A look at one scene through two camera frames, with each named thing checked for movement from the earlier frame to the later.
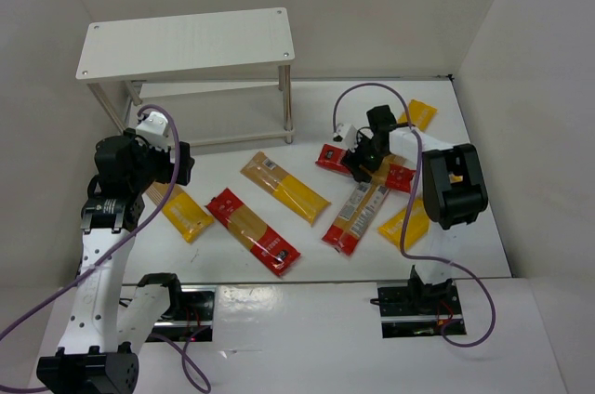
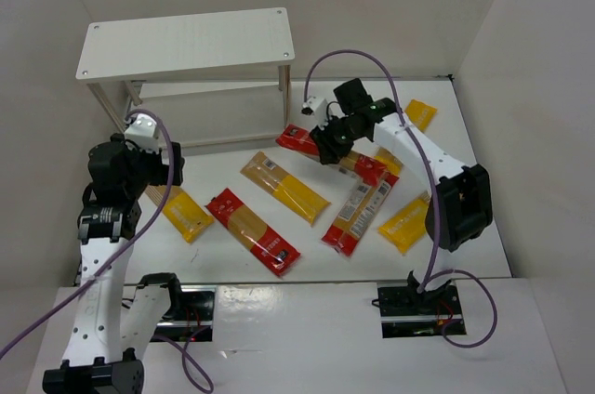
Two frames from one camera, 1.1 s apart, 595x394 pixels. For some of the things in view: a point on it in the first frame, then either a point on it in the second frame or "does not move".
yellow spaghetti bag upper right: x=421 y=114 does not move
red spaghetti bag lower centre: x=253 y=231 does not move
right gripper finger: x=354 y=161 → x=332 y=147
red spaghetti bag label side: x=361 y=210 does not move
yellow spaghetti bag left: x=190 y=217 does not move
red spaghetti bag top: x=400 y=177 → x=368 y=170
